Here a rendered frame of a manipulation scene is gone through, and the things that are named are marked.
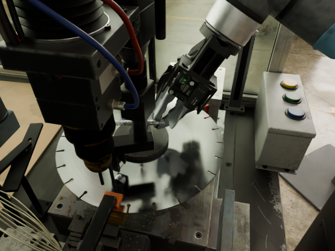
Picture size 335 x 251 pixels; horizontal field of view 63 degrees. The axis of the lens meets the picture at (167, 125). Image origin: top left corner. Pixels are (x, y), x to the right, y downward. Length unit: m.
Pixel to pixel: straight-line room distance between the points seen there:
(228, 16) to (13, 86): 0.96
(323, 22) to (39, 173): 0.72
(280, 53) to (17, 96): 0.92
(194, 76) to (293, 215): 1.36
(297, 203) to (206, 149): 1.26
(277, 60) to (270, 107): 0.20
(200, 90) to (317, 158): 1.64
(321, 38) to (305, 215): 1.38
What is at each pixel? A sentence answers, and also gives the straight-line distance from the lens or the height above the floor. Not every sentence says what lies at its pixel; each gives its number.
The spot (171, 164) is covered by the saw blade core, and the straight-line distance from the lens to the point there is 0.50.
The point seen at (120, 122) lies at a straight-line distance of 0.52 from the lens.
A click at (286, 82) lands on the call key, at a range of 0.87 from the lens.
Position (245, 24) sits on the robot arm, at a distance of 0.42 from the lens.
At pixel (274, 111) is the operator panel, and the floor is 0.90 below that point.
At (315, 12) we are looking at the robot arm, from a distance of 0.42.
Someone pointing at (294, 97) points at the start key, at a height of 0.91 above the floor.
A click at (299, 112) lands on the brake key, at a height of 0.91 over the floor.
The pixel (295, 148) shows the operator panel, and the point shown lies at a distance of 0.75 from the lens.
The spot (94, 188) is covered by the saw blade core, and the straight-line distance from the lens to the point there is 0.49.
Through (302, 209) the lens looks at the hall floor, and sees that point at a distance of 1.74.
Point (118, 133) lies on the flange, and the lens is 0.56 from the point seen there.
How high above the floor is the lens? 1.33
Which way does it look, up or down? 41 degrees down
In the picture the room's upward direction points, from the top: straight up
